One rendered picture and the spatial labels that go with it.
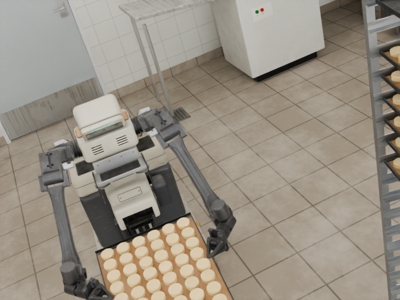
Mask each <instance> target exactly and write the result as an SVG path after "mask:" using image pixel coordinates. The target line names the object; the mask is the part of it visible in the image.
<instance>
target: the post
mask: <svg viewBox="0 0 400 300"><path fill-rule="evenodd" d="M362 12H363V19H364V32H365V45H366V52H367V65H368V78H369V85H370V98H371V111H372V118H373V131H374V144H375V152H376V164H377V177H378V184H379V197H380V210H381V217H382V230H383V243H384V250H385V263H386V276H387V289H388V297H389V300H393V299H396V298H397V295H394V296H393V295H392V293H391V292H390V287H391V286H394V285H396V281H394V282H392V281H391V280H390V278H389V273H390V272H393V271H395V267H390V265H389V264H388V258H390V257H394V253H393V252H389V251H388V249H387V248H386V243H388V242H391V241H393V239H392V236H389V237H388V236H387V234H386V233H385V227H387V226H391V225H392V223H391V220H386V219H385V217H384V214H383V211H384V210H388V209H390V202H388V203H386V204H385V202H384V201H383V200H382V193H385V192H388V191H389V185H385V186H384V185H383V184H382V183H381V180H380V176H381V175H384V174H387V173H388V170H387V166H385V167H382V166H381V165H380V164H379V157H380V156H383V155H386V147H385V146H384V147H380V146H379V145H378V144H377V137H379V136H383V135H385V132H384V126H381V127H379V126H378V125H377V124H376V119H375V116H378V115H382V114H383V108H382V104H381V105H376V104H375V103H374V98H373V95H375V94H377V93H381V85H380V82H377V83H375V82H373V81H372V77H371V72H373V71H377V70H379V58H376V59H372V57H370V50H369V48H372V47H374V46H377V33H374V34H370V33H369V32H368V29H367V23H369V22H371V21H375V20H376V16H375V9H374V7H371V8H369V7H367V6H366V5H365V0H362Z"/></svg>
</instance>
